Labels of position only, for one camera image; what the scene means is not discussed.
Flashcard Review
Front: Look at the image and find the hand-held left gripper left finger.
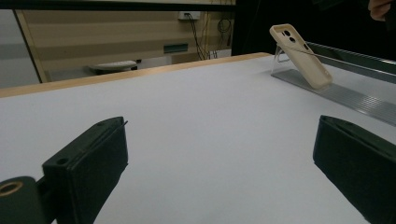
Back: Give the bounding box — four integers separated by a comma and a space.
42, 116, 129, 224

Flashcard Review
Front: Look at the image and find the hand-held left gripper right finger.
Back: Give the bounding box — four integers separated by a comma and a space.
312, 114, 396, 224

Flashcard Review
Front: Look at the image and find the clear acrylic display stand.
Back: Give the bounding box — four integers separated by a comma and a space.
270, 41, 396, 127

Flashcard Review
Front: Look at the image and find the beige phone case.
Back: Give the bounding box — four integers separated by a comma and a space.
269, 23, 333, 91

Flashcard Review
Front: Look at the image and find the white chair base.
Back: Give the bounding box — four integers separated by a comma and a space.
87, 60, 140, 76

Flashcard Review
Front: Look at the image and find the beige wooden desk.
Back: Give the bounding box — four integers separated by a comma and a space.
13, 3, 236, 84

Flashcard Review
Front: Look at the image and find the black curtain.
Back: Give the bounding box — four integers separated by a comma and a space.
231, 0, 396, 62

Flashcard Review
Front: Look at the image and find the white power outlet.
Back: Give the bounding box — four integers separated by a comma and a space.
177, 11, 202, 21

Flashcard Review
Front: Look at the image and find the bundle of hanging cables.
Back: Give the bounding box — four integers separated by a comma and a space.
186, 12, 233, 61

